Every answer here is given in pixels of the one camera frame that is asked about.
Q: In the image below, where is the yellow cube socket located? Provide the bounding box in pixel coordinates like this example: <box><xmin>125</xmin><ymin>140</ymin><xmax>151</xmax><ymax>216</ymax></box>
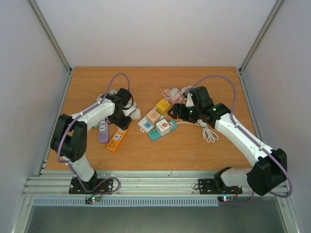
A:
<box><xmin>156</xmin><ymin>99</ymin><xmax>171</xmax><ymax>116</ymax></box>

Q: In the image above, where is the white cube socket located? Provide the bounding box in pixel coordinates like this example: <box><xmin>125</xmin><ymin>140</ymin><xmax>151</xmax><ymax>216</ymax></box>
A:
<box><xmin>156</xmin><ymin>119</ymin><xmax>171</xmax><ymax>136</ymax></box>

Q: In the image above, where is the white adapter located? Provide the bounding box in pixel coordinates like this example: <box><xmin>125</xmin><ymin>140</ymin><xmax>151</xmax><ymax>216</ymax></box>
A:
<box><xmin>129</xmin><ymin>108</ymin><xmax>141</xmax><ymax>120</ymax></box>

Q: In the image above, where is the pink cube socket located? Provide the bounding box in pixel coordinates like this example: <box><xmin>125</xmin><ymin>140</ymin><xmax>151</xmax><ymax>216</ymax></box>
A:
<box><xmin>169</xmin><ymin>93</ymin><xmax>182</xmax><ymax>106</ymax></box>

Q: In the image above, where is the beige cube socket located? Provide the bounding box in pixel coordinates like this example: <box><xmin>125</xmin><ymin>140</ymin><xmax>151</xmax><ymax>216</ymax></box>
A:
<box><xmin>146</xmin><ymin>109</ymin><xmax>160</xmax><ymax>125</ymax></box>

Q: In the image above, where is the white charger with pink cable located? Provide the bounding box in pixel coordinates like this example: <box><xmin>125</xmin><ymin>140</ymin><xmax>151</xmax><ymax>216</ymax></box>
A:
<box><xmin>162</xmin><ymin>88</ymin><xmax>178</xmax><ymax>101</ymax></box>

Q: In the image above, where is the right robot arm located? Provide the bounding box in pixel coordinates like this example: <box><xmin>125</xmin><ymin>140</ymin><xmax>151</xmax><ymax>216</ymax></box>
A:
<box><xmin>168</xmin><ymin>86</ymin><xmax>287</xmax><ymax>196</ymax></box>

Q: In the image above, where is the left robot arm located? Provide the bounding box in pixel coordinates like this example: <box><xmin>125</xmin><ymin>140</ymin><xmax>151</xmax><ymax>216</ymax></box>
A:
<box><xmin>50</xmin><ymin>88</ymin><xmax>133</xmax><ymax>193</ymax></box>

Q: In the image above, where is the white plug of long strip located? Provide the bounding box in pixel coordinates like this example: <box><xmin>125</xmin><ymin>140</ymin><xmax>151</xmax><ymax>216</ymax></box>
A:
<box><xmin>180</xmin><ymin>85</ymin><xmax>193</xmax><ymax>94</ymax></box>

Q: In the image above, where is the orange power strip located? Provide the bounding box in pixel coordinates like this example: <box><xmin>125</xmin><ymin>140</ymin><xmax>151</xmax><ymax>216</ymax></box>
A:
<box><xmin>106</xmin><ymin>129</ymin><xmax>129</xmax><ymax>153</ymax></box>

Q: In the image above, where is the purple power strip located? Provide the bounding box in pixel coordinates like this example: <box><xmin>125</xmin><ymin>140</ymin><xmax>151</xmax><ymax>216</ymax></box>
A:
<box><xmin>98</xmin><ymin>120</ymin><xmax>109</xmax><ymax>144</ymax></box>

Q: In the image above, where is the long white power strip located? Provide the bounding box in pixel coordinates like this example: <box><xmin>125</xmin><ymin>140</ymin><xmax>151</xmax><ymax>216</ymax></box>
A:
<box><xmin>138</xmin><ymin>99</ymin><xmax>172</xmax><ymax>133</ymax></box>

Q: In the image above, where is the teal power strip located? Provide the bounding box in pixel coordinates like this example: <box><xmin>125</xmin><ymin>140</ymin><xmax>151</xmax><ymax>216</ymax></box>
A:
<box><xmin>148</xmin><ymin>119</ymin><xmax>177</xmax><ymax>142</ymax></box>

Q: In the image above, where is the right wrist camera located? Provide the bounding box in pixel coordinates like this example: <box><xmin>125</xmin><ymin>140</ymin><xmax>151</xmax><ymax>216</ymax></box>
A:
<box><xmin>184</xmin><ymin>92</ymin><xmax>194</xmax><ymax>107</ymax></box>

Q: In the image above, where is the white cable of teal strip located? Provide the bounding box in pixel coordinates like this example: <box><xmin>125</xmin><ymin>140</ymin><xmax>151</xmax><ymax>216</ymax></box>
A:
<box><xmin>176</xmin><ymin>118</ymin><xmax>219</xmax><ymax>144</ymax></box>

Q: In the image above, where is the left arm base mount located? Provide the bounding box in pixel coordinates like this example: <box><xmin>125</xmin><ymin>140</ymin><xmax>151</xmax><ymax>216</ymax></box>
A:
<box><xmin>69</xmin><ymin>177</ymin><xmax>118</xmax><ymax>194</ymax></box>

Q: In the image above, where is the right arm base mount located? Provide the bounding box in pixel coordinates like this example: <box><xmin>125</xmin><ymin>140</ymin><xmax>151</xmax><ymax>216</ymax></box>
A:
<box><xmin>198</xmin><ymin>179</ymin><xmax>242</xmax><ymax>195</ymax></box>

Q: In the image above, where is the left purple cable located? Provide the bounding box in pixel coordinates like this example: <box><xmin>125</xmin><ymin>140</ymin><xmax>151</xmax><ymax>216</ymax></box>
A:
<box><xmin>57</xmin><ymin>73</ymin><xmax>132</xmax><ymax>195</ymax></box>

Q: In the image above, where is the grey slotted cable duct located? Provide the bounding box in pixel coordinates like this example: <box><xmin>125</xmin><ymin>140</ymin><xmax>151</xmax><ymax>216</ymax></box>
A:
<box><xmin>33</xmin><ymin>197</ymin><xmax>218</xmax><ymax>207</ymax></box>

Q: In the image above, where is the aluminium rail frame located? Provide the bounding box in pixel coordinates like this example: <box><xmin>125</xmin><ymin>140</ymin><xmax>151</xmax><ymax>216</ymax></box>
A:
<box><xmin>21</xmin><ymin>169</ymin><xmax>290</xmax><ymax>198</ymax></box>

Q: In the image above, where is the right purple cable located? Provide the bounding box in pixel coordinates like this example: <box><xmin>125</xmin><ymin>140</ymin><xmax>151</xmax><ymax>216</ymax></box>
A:
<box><xmin>193</xmin><ymin>75</ymin><xmax>294</xmax><ymax>206</ymax></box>

